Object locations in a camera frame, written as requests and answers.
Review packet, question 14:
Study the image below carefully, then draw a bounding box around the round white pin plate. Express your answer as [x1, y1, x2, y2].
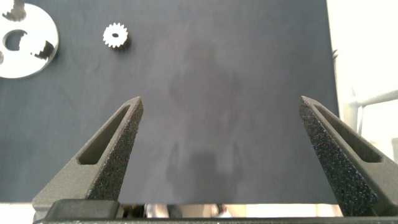
[0, 1, 60, 79]

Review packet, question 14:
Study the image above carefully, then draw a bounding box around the dark mat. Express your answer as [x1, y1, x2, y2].
[0, 0, 340, 205]

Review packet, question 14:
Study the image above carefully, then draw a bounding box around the white metal frame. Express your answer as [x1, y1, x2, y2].
[343, 88, 398, 138]

